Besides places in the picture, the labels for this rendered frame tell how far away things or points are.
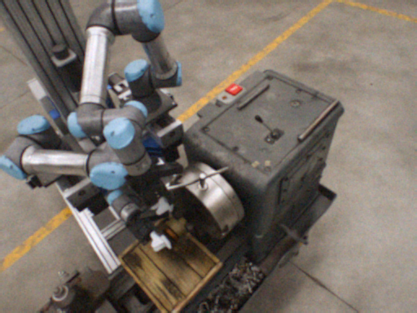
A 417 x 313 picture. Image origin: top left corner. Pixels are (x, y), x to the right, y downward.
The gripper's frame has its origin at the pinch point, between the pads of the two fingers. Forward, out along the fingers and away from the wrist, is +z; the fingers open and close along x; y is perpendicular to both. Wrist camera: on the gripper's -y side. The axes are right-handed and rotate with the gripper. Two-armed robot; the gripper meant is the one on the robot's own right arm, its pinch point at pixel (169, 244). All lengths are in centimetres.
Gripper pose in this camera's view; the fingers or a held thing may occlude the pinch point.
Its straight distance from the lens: 125.6
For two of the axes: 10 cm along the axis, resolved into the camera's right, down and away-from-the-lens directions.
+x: -1.0, -6.2, -7.8
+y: -7.0, 6.0, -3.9
